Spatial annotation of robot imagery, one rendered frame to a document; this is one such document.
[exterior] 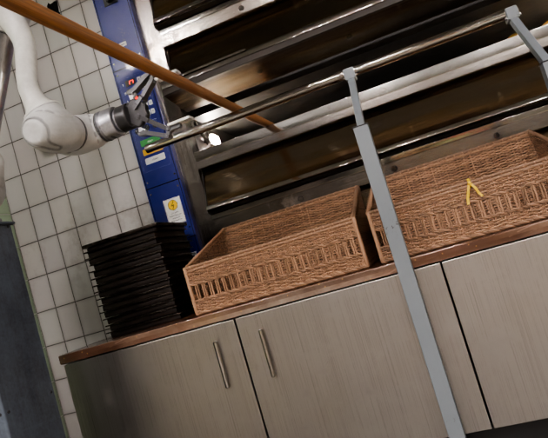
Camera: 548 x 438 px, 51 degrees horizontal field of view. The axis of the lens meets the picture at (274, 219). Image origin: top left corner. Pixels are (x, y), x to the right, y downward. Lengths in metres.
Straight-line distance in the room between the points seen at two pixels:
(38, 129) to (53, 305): 1.23
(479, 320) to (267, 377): 0.60
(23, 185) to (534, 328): 2.08
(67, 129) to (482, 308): 1.18
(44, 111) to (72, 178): 0.99
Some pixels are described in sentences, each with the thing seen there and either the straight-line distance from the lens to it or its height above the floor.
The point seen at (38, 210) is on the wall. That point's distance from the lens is 2.67.
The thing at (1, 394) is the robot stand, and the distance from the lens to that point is 1.65.
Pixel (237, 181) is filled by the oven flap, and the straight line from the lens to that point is 2.24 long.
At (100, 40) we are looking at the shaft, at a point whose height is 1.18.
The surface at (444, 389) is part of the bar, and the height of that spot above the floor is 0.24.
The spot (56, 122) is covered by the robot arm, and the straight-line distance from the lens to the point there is 1.59.
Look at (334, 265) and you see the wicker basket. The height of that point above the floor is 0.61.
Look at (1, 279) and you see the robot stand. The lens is 1.73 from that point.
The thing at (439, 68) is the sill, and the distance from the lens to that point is 2.17.
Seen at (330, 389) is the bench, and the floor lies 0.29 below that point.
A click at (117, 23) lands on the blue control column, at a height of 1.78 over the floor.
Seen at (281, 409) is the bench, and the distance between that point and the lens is 1.71.
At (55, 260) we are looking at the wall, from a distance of 2.63.
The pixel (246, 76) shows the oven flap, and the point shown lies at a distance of 2.23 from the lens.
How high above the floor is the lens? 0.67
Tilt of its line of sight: 4 degrees up
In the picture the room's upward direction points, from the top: 17 degrees counter-clockwise
